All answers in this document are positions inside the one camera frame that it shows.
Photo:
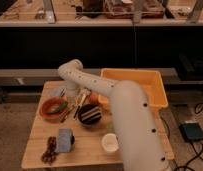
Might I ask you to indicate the fork with wooden handle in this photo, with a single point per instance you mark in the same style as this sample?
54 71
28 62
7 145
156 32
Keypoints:
67 113

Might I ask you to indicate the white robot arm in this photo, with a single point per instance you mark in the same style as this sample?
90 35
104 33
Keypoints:
140 146

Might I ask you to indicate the yellow plastic tray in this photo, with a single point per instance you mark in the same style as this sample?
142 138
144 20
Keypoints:
150 80

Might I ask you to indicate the orange fruit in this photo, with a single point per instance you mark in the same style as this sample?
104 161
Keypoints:
93 98

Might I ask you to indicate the black bowl with cake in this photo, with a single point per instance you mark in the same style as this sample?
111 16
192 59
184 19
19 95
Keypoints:
89 114

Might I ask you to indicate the green small object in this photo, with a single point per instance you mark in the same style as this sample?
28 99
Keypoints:
110 127

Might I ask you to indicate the green vegetable in bowl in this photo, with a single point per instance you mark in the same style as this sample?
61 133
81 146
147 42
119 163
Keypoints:
58 109

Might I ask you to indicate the grey cloth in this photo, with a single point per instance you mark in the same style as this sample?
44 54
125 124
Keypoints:
57 92

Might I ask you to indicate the white cup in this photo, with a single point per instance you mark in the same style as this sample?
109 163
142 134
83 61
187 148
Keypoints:
109 143

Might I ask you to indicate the orange bowl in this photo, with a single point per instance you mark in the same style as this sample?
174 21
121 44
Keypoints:
49 105

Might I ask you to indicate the wooden small table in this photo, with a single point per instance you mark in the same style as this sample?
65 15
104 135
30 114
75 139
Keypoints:
88 151

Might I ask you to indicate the blue grey sponge block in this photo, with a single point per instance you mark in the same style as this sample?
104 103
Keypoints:
64 143

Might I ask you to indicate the brown basket on shelf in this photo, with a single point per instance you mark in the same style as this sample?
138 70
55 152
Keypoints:
125 9

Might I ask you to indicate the black foot pedal box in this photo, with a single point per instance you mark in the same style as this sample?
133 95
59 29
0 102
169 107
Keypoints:
191 132

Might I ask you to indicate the long metal bench rail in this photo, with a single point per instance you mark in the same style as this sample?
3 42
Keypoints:
37 77

